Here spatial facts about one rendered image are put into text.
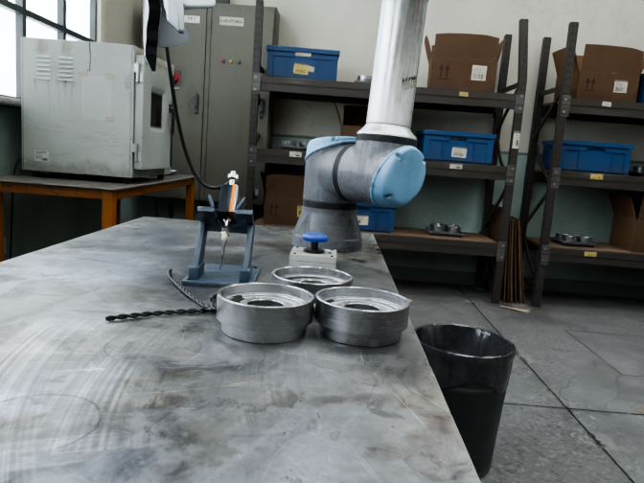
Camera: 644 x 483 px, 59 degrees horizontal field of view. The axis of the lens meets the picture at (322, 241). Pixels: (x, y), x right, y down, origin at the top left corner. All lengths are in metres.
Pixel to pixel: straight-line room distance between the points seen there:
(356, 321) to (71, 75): 2.54
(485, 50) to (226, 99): 1.92
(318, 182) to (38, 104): 2.09
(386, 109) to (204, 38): 3.60
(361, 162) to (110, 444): 0.77
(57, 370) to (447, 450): 0.32
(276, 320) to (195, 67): 4.07
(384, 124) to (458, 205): 3.72
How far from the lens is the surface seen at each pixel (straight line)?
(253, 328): 0.58
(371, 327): 0.59
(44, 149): 3.04
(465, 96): 4.16
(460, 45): 4.27
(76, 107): 2.98
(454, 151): 4.23
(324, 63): 4.21
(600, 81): 4.54
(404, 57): 1.09
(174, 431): 0.42
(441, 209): 4.74
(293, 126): 4.67
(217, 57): 4.56
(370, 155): 1.06
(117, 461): 0.39
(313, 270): 0.78
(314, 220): 1.15
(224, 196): 0.85
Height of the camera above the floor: 1.00
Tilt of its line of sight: 9 degrees down
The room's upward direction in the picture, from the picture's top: 4 degrees clockwise
